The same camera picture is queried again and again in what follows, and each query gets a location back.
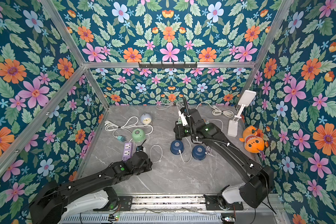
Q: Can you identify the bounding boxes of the green charger adapter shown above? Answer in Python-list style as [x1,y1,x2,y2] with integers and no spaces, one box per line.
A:
[117,135,126,142]

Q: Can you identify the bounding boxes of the pale blue table clock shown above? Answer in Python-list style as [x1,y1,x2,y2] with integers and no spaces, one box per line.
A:
[140,113,152,125]

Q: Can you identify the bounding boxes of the purple power strip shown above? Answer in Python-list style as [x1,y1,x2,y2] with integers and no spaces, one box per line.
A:
[122,142,133,162]

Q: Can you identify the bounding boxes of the orange clownfish plush toy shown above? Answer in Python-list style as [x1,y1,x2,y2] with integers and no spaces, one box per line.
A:
[239,126,267,154]

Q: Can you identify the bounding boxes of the white power cord left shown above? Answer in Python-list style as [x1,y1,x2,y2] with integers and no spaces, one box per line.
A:
[104,116,154,135]

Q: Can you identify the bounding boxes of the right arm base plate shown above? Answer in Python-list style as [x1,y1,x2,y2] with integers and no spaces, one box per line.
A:
[203,194,244,211]

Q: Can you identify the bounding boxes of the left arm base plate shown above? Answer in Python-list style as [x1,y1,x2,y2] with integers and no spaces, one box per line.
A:
[106,196,133,211]

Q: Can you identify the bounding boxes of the white lamp cord bundle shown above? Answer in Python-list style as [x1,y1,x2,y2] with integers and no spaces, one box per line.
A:
[195,101,235,119]

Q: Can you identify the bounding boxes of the blue meat grinder front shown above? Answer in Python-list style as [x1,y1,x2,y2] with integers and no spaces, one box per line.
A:
[192,145,206,161]

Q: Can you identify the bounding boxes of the blue meat grinder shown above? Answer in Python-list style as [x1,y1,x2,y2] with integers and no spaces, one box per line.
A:
[192,145,206,161]
[170,140,184,155]

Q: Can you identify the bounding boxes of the green meat grinder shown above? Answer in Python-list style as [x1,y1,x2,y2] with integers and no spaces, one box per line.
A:
[132,128,146,142]

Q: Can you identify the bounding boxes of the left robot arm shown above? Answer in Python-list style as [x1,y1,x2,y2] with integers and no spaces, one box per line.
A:
[29,151,153,224]

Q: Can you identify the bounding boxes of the black hook rail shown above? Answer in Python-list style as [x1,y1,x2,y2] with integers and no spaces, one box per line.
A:
[138,62,198,69]

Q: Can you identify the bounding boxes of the white cords at back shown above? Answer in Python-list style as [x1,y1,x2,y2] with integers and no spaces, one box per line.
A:
[153,98,195,113]

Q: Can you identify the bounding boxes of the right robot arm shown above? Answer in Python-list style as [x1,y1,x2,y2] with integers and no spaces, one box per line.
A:
[174,97,274,209]

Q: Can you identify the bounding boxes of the white folding desk lamp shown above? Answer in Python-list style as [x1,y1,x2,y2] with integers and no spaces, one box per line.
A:
[227,90,256,137]

